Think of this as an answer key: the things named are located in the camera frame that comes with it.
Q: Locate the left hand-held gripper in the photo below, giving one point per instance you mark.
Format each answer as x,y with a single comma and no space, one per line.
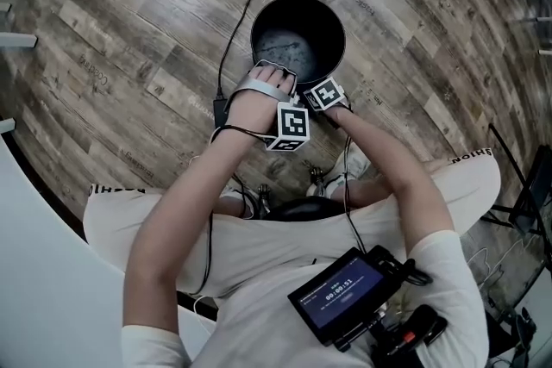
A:
293,126

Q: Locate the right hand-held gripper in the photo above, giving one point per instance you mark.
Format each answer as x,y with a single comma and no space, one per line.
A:
324,94

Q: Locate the black round trash bin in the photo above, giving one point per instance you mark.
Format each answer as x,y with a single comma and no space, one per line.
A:
297,19

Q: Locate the person's right forearm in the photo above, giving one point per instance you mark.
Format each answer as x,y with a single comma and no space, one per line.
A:
388,172

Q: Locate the person's left forearm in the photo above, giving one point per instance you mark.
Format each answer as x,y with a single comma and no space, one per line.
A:
185,202

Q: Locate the person's left hand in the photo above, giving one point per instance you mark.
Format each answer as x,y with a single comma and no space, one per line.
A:
271,78

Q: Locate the person's white right shoe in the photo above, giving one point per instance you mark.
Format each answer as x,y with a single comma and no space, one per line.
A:
351,168

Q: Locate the person's white shoe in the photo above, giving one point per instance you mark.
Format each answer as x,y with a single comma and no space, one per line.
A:
235,198
351,168

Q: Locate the black power adapter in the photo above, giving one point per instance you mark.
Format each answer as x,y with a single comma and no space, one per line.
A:
221,112

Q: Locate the black stool seat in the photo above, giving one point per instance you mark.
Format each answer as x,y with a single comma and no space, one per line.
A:
302,210

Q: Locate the person's white left shoe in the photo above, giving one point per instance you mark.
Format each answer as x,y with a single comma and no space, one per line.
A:
235,198

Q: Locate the person's cream trousers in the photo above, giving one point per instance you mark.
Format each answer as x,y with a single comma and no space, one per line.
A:
267,241

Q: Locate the black chest monitor screen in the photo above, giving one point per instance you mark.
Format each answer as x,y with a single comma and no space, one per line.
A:
340,293

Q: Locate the person's white t-shirt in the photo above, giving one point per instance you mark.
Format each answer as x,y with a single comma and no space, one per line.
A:
267,314

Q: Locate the black metal stand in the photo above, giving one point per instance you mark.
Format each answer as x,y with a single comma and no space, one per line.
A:
528,202

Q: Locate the white curved table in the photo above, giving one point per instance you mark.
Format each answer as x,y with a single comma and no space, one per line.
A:
52,271

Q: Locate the white furniture leg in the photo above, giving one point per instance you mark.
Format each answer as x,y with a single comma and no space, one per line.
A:
17,39

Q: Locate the black chest rig mount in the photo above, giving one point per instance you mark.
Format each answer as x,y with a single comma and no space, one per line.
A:
414,327

